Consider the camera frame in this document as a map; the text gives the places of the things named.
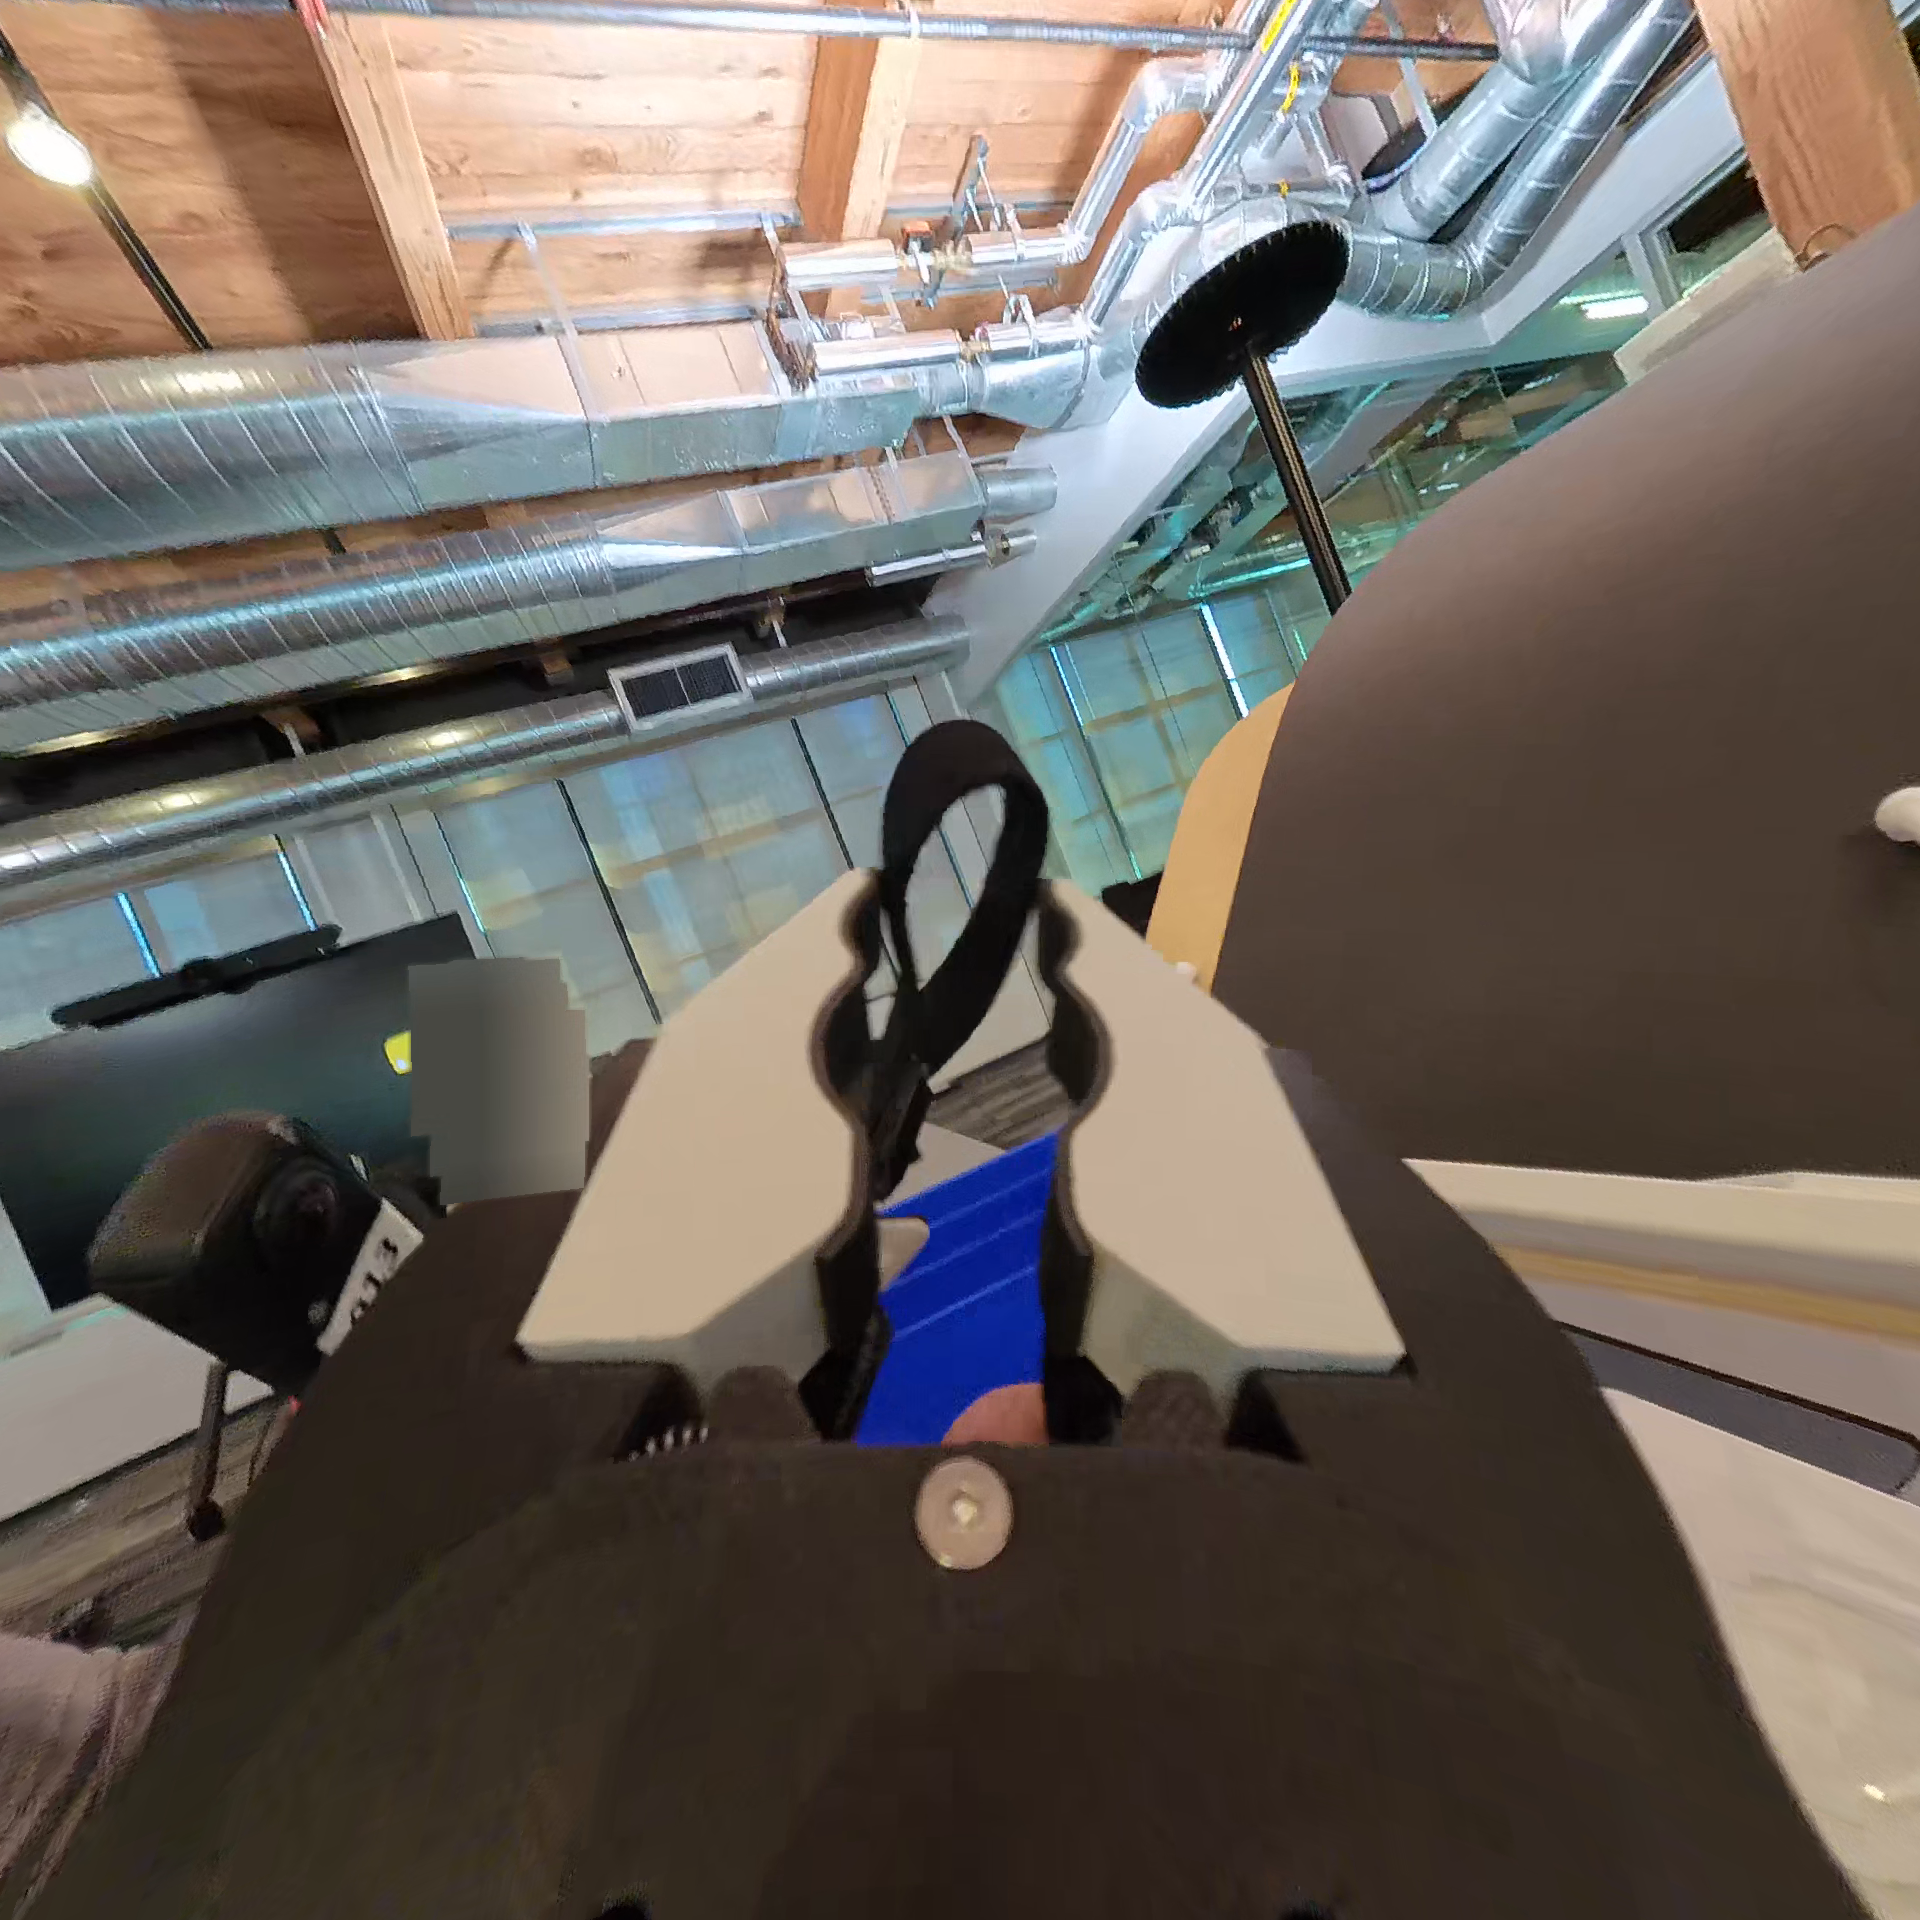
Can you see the rectangular metal duct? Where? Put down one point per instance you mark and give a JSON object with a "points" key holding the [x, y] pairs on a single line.
{"points": [[451, 421]]}

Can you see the blue plastic bin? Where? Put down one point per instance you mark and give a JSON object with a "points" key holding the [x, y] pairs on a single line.
{"points": [[960, 1291]]}

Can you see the air vent grille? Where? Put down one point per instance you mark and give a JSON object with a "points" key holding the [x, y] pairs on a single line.
{"points": [[679, 691]]}

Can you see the black webcam bar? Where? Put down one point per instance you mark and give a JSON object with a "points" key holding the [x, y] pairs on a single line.
{"points": [[195, 975]]}

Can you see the black-faced wooden board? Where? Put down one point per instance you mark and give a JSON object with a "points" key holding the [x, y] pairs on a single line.
{"points": [[1575, 751]]}

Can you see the round metal duct with vent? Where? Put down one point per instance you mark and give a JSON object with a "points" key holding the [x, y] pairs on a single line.
{"points": [[374, 764]]}

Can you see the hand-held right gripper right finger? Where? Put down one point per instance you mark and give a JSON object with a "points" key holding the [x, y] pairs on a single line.
{"points": [[1230, 1200]]}

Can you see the curved round metal duct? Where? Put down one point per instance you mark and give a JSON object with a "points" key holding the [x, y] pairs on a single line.
{"points": [[1500, 134]]}

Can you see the black light stand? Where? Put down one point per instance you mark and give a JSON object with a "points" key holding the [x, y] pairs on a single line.
{"points": [[1238, 314]]}

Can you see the ceiling spotlight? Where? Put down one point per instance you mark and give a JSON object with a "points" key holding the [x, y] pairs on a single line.
{"points": [[44, 146]]}

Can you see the tapered metal duct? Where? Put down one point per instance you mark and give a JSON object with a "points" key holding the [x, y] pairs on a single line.
{"points": [[451, 585]]}

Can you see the black monitor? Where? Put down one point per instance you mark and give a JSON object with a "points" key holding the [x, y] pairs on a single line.
{"points": [[150, 1080]]}

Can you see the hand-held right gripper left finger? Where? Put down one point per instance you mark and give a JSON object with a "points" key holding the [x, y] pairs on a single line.
{"points": [[691, 1184]]}

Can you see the person's left forearm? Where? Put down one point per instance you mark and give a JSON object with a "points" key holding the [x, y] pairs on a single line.
{"points": [[61, 1755]]}

